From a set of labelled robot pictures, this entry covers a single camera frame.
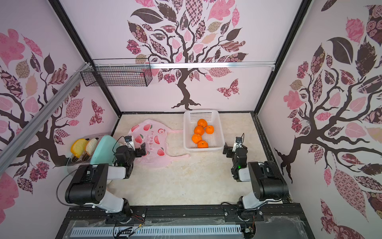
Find pink printed plastic bag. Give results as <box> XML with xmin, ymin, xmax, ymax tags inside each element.
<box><xmin>128</xmin><ymin>119</ymin><xmax>190</xmax><ymax>168</ymax></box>

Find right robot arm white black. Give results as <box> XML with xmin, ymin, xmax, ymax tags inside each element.
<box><xmin>223</xmin><ymin>142</ymin><xmax>289</xmax><ymax>220</ymax></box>

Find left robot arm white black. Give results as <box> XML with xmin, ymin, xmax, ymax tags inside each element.
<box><xmin>65</xmin><ymin>143</ymin><xmax>147</xmax><ymax>223</ymax></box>

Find white perforated plastic basket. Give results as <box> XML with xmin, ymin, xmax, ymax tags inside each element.
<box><xmin>183</xmin><ymin>110</ymin><xmax>225</xmax><ymax>152</ymax></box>

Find mint green cutting board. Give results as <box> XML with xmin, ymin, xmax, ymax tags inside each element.
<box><xmin>90</xmin><ymin>135</ymin><xmax>125</xmax><ymax>180</ymax></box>

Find pale bread slice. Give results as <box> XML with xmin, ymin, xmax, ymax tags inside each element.
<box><xmin>85</xmin><ymin>138</ymin><xmax>98</xmax><ymax>156</ymax></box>

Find yellow toast slice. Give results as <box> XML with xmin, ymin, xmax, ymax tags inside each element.
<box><xmin>70</xmin><ymin>138</ymin><xmax>89</xmax><ymax>158</ymax></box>

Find silver toaster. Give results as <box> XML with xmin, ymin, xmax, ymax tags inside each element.
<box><xmin>66</xmin><ymin>134</ymin><xmax>102</xmax><ymax>173</ymax></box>

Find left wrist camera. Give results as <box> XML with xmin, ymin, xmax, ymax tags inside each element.
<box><xmin>124</xmin><ymin>135</ymin><xmax>135</xmax><ymax>150</ymax></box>

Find black wire wall basket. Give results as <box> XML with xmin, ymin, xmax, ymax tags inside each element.
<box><xmin>81</xmin><ymin>56</ymin><xmax>153</xmax><ymax>87</ymax></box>

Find white slotted cable duct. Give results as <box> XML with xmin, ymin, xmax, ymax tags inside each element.
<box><xmin>68</xmin><ymin>225</ymin><xmax>242</xmax><ymax>239</ymax></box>

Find aluminium rail left wall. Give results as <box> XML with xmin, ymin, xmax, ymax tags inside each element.
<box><xmin>1</xmin><ymin>62</ymin><xmax>91</xmax><ymax>173</ymax></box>

